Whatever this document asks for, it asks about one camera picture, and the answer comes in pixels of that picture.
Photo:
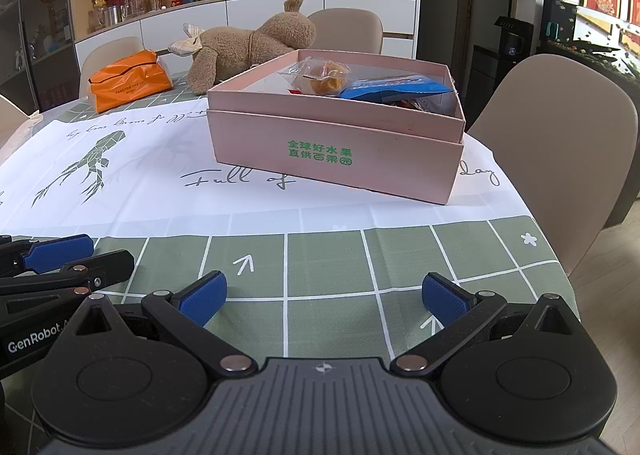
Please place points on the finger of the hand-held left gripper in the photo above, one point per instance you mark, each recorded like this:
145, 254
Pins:
107, 267
55, 252

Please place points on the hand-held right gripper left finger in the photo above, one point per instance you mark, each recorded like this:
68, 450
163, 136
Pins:
200, 302

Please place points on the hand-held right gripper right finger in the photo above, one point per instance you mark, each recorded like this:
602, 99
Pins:
445, 297

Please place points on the pink cardboard box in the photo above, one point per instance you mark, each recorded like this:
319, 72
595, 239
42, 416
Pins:
325, 155

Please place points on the red snack packet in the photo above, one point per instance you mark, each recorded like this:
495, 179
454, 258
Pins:
417, 106

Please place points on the blue seaweed snack packet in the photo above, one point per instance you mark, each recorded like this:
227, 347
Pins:
385, 92

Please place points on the white printed cloth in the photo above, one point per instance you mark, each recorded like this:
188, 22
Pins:
150, 195

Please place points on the beige dining chair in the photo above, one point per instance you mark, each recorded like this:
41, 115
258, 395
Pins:
350, 27
110, 57
550, 145
7, 112

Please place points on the orange plastic bag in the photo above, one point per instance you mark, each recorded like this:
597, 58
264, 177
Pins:
125, 85

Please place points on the glass display cabinet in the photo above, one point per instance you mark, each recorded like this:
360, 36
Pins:
35, 50

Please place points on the clear wrapped round pastry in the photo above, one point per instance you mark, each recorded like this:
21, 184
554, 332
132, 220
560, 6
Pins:
322, 82

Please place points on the clear glass jar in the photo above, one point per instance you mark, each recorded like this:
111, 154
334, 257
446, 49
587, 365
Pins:
155, 0
127, 10

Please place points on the brown plush bear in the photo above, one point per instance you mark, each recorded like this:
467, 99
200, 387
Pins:
240, 50

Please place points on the black water dispenser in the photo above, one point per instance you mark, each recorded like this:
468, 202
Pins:
510, 40

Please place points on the black fish tank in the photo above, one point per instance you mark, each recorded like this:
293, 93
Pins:
595, 35

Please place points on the white wall cabinet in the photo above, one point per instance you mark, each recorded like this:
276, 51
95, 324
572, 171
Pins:
350, 2

